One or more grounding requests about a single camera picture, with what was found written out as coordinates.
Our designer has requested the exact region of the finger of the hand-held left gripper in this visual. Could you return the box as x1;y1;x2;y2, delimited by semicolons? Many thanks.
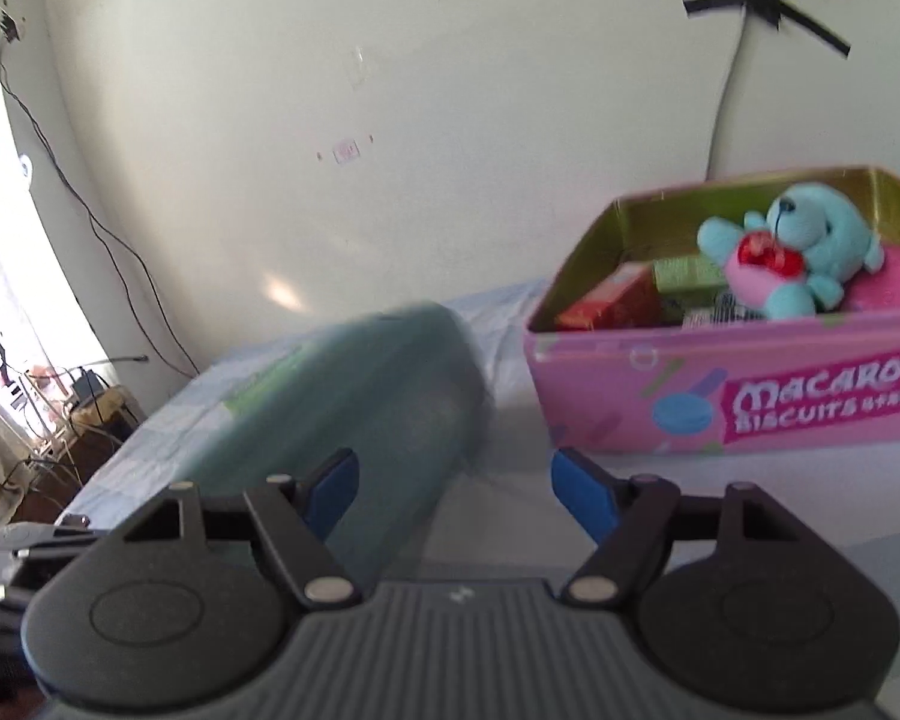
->
0;516;107;550

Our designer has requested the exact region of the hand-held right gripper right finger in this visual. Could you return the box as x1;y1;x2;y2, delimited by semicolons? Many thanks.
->
551;448;803;607

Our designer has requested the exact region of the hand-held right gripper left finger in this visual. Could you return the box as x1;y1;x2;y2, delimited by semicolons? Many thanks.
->
124;448;362;607

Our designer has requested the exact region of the pink tin box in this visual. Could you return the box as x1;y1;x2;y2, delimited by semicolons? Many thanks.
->
525;165;900;458

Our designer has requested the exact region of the teal pencil case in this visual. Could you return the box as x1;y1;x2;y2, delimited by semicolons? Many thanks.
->
174;301;496;587

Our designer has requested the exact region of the shiny pink pouch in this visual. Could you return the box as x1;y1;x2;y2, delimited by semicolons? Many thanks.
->
844;244;900;312

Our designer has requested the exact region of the cluttered side table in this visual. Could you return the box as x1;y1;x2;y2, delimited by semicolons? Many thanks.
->
0;315;148;533

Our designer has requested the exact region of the red box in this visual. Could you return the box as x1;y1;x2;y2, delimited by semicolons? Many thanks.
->
555;262;662;332

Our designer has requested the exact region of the light blue bed sheet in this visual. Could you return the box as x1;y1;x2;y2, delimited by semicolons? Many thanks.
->
58;281;900;720

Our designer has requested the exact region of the black white patterned packet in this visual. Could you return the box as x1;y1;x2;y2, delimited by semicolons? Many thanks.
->
681;291;767;329

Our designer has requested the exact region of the green packet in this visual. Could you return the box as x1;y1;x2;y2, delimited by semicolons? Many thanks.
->
651;253;725;295

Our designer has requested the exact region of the blue plush toy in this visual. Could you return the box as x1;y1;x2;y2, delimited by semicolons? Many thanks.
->
697;182;887;322

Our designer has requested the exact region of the black wall cable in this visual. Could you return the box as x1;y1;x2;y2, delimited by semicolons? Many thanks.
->
0;6;200;377

